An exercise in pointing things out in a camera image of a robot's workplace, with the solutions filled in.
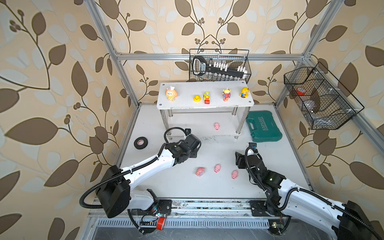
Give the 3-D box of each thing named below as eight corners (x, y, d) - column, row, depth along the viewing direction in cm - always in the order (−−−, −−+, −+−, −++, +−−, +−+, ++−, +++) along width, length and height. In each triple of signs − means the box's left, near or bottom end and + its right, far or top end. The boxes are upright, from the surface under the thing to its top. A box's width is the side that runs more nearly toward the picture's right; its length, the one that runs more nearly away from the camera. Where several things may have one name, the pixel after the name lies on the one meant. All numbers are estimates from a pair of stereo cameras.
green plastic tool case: (252, 142, 100) (254, 137, 96) (244, 115, 116) (246, 110, 112) (280, 142, 100) (284, 137, 96) (269, 114, 116) (271, 110, 112)
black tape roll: (133, 149, 98) (131, 147, 97) (136, 138, 104) (135, 136, 102) (146, 149, 98) (145, 147, 97) (149, 138, 104) (148, 136, 102)
